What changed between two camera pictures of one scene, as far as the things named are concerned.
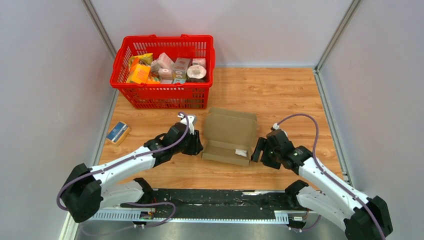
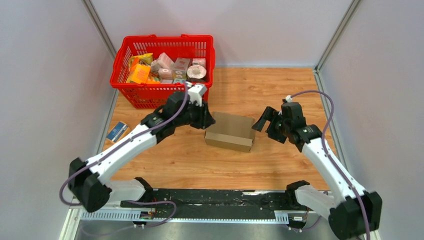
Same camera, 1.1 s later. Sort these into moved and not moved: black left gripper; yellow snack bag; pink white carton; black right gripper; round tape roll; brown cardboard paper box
Moved: black left gripper; brown cardboard paper box; black right gripper
Not moved: round tape roll; pink white carton; yellow snack bag
